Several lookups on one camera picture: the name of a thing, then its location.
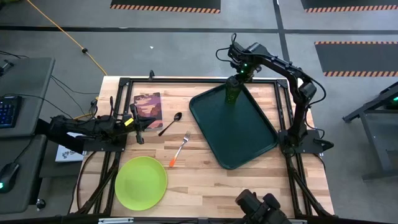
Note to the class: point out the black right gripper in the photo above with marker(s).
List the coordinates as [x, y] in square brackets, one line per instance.
[245, 62]

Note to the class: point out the hazard-striped black floor mat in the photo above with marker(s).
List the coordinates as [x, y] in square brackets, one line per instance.
[164, 3]
[357, 57]
[348, 3]

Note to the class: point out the purple cover book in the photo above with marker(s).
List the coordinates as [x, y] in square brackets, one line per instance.
[149, 105]

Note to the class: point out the black spoon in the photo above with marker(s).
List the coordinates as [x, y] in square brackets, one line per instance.
[178, 116]

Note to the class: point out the black round knob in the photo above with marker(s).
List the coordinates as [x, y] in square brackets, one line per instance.
[40, 204]

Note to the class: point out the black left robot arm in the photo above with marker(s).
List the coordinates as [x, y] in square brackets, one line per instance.
[77, 127]

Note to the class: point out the white booklet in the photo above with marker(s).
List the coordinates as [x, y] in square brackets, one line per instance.
[66, 155]

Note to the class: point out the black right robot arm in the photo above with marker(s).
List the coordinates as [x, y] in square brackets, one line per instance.
[292, 73]

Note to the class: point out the lime green plate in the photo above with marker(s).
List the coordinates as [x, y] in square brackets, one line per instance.
[140, 183]

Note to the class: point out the grey desk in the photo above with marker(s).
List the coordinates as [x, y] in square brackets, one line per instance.
[28, 174]
[28, 84]

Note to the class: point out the black computer mouse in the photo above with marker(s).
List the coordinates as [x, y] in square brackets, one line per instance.
[8, 177]

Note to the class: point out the dark green tray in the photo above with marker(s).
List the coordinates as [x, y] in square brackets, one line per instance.
[236, 130]

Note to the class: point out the dark metal table frame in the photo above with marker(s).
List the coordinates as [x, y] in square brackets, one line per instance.
[370, 130]

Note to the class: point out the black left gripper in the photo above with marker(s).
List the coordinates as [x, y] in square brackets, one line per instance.
[127, 124]

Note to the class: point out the black backlit keyboard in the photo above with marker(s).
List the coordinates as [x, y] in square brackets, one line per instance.
[7, 112]

